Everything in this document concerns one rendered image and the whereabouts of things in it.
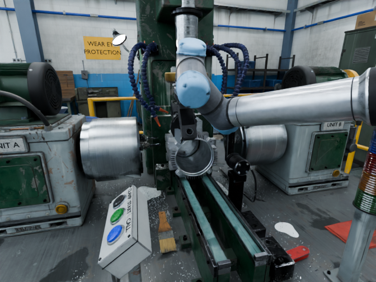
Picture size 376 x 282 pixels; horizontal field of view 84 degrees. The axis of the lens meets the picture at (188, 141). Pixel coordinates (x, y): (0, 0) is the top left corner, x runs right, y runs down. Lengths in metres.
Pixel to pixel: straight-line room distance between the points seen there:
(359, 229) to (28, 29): 5.86
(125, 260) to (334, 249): 0.67
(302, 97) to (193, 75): 0.22
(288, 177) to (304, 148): 0.14
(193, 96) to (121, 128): 0.39
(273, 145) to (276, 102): 0.49
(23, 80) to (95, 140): 0.28
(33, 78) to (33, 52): 5.00
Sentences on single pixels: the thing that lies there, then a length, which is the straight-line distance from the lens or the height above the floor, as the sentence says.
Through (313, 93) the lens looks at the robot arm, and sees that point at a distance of 0.45.
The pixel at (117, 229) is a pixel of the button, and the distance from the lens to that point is 0.40.
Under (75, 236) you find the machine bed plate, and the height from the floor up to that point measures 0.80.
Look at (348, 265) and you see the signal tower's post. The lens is 0.74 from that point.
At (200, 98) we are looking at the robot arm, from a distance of 0.48.
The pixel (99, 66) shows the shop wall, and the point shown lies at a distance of 5.92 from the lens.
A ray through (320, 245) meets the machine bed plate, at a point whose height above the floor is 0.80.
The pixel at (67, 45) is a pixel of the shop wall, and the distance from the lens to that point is 6.03.
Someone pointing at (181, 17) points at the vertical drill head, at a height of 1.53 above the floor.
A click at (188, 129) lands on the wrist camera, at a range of 0.62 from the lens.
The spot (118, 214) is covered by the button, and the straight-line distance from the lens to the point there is 0.44.
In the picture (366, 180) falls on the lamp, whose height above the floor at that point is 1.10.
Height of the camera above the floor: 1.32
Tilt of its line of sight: 17 degrees down
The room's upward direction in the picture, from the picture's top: straight up
